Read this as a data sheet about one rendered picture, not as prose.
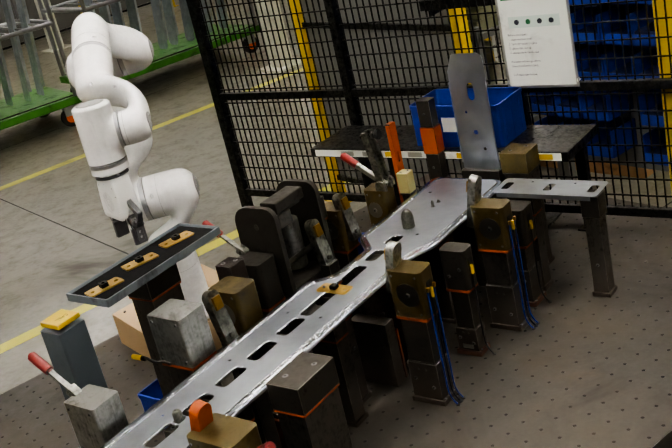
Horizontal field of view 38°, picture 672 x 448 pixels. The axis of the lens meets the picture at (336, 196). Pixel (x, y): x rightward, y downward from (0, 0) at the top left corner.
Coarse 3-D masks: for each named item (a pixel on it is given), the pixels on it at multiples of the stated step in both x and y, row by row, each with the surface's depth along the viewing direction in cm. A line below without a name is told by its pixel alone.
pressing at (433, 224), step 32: (416, 192) 268; (448, 192) 264; (384, 224) 253; (416, 224) 249; (448, 224) 244; (416, 256) 233; (352, 288) 222; (288, 320) 214; (320, 320) 211; (224, 352) 206; (288, 352) 201; (192, 384) 197; (256, 384) 191; (160, 416) 188
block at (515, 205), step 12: (516, 204) 252; (528, 204) 250; (516, 216) 248; (528, 216) 250; (528, 228) 251; (528, 240) 251; (528, 252) 254; (528, 264) 254; (528, 276) 254; (540, 276) 259; (528, 288) 256; (540, 288) 257; (540, 300) 258
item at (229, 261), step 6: (228, 258) 228; (234, 258) 227; (240, 258) 227; (222, 264) 226; (228, 264) 225; (234, 264) 224; (240, 264) 226; (216, 270) 226; (222, 270) 225; (228, 270) 224; (234, 270) 224; (240, 270) 226; (246, 270) 227; (222, 276) 226; (234, 276) 224; (240, 276) 226; (246, 276) 228
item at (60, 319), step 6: (60, 312) 205; (66, 312) 204; (72, 312) 203; (78, 312) 203; (48, 318) 203; (54, 318) 203; (60, 318) 202; (66, 318) 201; (72, 318) 202; (42, 324) 202; (48, 324) 201; (54, 324) 200; (60, 324) 200; (66, 324) 201
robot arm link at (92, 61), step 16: (80, 48) 224; (96, 48) 224; (80, 64) 220; (96, 64) 220; (80, 80) 218; (96, 80) 216; (112, 80) 215; (80, 96) 218; (96, 96) 218; (112, 96) 217; (128, 96) 212; (128, 112) 209; (144, 112) 210; (128, 128) 208; (144, 128) 208; (128, 144) 211
